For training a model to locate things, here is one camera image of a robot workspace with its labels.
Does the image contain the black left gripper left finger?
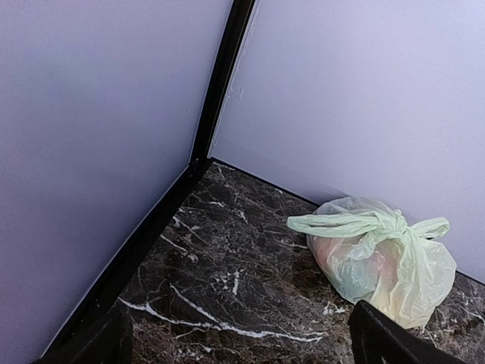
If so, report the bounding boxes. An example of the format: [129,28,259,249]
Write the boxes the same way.
[40,312,133,364]

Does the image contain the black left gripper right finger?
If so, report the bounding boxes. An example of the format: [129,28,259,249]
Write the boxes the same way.
[349,300,462,364]

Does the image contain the light green plastic bag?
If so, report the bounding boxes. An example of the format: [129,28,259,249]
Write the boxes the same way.
[286,196,457,329]

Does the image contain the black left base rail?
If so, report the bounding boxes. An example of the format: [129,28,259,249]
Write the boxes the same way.
[36,159,212,363]

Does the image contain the black rear left frame post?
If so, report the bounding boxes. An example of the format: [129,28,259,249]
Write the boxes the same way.
[190,0,255,165]

